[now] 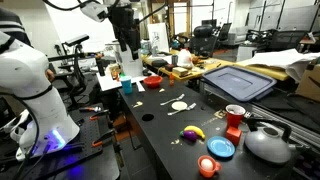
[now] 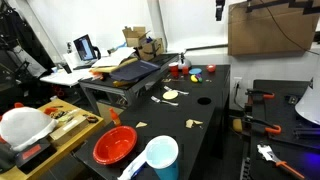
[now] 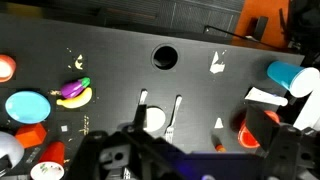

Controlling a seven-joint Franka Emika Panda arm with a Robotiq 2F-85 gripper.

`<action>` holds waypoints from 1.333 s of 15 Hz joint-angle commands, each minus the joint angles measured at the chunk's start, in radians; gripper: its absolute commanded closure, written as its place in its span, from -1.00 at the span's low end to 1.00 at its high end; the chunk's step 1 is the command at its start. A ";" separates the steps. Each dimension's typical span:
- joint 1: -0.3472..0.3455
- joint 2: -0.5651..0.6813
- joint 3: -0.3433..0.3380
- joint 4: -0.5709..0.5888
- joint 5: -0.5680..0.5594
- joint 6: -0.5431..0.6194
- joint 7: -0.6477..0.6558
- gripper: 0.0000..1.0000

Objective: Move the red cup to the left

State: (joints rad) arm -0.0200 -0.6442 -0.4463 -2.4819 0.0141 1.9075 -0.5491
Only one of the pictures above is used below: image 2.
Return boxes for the thin black cable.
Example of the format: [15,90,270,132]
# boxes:
[258,0,320,56]

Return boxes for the blue plastic cup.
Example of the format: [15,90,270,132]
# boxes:
[145,135,180,180]

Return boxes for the blue plastic plate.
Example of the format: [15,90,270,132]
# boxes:
[188,67,203,75]

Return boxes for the white desk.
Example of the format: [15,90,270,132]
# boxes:
[39,68,93,88]

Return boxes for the white lamp shade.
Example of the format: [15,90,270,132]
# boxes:
[294,56,320,126]

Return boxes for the wall power outlet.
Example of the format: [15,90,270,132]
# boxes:
[233,77,243,91]

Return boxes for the silver tool orange handle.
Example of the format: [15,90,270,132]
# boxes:
[257,143,306,180]

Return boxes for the white plastic fork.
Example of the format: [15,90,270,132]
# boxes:
[163,85,190,96]
[150,95,179,107]

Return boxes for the large red plastic bowl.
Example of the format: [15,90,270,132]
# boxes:
[92,125,138,166]

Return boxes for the cardboard box black marks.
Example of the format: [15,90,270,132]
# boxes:
[137,37,166,62]

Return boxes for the torn paper scrap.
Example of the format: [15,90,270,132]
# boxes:
[185,118,204,129]

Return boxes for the white cloth bundle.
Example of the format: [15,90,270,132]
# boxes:
[0,106,59,153]

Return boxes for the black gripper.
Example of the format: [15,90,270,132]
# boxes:
[215,0,226,22]

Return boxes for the red plastic cup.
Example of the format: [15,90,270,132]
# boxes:
[168,62,180,79]

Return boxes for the white and blue packet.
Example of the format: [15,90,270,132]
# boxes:
[117,149,148,180]

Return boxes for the dark blue folder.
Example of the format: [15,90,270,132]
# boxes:
[109,59,162,83]

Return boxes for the black clamp orange handle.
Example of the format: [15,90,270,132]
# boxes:
[242,114,283,136]
[245,88,276,105]

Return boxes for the black laptop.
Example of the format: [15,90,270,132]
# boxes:
[72,33,102,70]

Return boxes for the black perforated board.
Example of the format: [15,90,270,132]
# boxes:
[248,79,320,180]

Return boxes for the white paper stack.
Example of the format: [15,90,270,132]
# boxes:
[91,46,137,69]

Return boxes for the grey metal frame table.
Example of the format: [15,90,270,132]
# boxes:
[78,53,181,116]

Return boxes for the grey kettle black handle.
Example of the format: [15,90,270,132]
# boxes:
[177,52,193,70]

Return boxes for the yellow wooden table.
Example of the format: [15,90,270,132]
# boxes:
[0,98,105,180]

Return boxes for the black scale red label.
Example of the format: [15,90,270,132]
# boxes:
[14,138,58,174]

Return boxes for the pale yellow round disc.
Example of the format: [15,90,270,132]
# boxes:
[162,90,179,101]

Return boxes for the small red bowl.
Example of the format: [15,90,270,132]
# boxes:
[205,64,217,74]

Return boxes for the open cardboard box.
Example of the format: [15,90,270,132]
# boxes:
[121,26,151,48]

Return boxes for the black tripod stand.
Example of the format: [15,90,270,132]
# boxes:
[0,0,56,111]

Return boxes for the small orange bottle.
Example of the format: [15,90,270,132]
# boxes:
[109,107,122,127]

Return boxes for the large cardboard panel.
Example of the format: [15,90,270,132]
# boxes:
[227,0,320,57]

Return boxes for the yellow sponge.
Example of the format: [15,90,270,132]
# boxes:
[232,118,244,133]

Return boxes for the yellow wooden board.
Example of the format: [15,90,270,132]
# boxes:
[89,57,139,74]

